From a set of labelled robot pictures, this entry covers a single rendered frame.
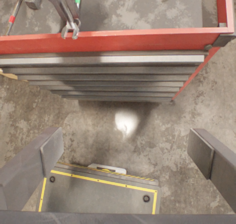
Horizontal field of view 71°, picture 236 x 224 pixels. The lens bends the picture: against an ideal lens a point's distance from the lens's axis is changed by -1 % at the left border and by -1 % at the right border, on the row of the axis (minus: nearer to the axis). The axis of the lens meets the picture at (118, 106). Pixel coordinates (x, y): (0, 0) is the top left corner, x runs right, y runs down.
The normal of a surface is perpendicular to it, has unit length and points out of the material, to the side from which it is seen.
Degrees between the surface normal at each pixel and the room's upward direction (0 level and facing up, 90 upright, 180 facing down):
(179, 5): 0
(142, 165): 0
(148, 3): 0
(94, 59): 14
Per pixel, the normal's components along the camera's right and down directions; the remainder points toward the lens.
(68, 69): -0.15, 0.08
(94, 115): -0.15, -0.16
